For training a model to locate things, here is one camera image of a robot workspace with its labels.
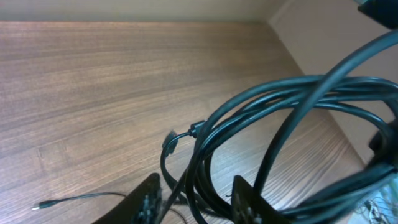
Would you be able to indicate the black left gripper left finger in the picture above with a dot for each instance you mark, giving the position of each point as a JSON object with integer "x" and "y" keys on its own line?
{"x": 141, "y": 206}

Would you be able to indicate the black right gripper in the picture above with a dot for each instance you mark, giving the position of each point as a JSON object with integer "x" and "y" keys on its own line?
{"x": 384, "y": 12}

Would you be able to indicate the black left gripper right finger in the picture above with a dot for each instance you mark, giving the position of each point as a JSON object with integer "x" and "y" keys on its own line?
{"x": 250, "y": 208}

